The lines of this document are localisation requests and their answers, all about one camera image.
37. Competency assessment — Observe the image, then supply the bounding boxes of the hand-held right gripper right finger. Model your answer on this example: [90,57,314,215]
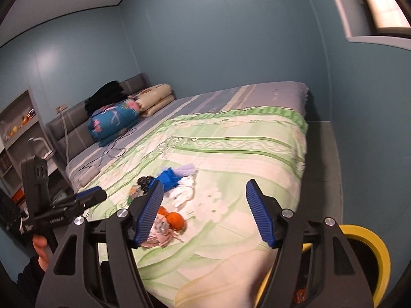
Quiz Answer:
[246,179,375,308]

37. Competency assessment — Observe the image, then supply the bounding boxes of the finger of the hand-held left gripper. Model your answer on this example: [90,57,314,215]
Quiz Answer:
[76,186,108,211]

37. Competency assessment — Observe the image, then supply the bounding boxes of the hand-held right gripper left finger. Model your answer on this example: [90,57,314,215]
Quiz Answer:
[35,179,164,308]

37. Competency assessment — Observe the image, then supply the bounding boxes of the pink wrapper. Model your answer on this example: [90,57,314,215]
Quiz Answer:
[141,215,185,249]

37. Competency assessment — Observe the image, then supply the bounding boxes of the white tissues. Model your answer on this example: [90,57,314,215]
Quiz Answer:
[167,176,197,210]

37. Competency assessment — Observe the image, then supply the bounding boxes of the yellow rimmed trash bin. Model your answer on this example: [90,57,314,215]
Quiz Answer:
[257,225,391,308]

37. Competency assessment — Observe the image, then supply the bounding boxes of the person's left forearm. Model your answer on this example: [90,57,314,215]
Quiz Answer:
[14,256,46,308]

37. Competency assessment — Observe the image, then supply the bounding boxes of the person's left hand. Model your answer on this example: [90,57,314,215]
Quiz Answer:
[32,234,52,273]

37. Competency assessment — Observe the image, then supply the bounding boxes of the dark bedside table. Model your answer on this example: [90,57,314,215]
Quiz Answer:
[48,167,76,203]

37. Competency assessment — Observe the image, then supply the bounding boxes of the black crumpled item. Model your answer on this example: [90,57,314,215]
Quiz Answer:
[137,175,155,192]

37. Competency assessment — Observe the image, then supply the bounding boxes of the blue cloth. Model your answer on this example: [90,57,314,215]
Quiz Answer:
[154,168,182,190]

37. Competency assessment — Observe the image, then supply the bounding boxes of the lavender cloth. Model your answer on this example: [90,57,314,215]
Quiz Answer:
[175,164,197,178]

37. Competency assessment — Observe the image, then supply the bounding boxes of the white shelf unit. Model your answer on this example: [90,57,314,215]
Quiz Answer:
[0,88,54,194]

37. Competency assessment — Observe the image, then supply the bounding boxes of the green floral blanket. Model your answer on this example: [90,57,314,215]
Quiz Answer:
[96,106,309,308]

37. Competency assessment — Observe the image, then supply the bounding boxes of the grey padded headboard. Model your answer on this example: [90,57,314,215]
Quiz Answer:
[46,73,151,168]

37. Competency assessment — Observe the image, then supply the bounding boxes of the blue floral folded quilt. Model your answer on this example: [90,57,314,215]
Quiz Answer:
[88,98,142,148]

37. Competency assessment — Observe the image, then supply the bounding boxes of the black clothes pile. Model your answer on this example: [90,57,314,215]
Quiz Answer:
[85,80,129,114]

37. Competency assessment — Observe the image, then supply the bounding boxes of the beige folded quilt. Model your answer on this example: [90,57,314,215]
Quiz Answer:
[130,84,176,118]

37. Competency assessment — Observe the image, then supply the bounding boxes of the bed with grey striped sheet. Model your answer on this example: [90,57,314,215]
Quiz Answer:
[66,81,311,188]

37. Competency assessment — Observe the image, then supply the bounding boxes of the window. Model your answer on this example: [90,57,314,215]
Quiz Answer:
[322,0,411,52]

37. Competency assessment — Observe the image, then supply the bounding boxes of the black cable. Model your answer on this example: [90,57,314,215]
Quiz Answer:
[96,128,137,168]

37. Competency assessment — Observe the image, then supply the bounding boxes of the white cable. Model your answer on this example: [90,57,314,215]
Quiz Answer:
[62,108,71,165]

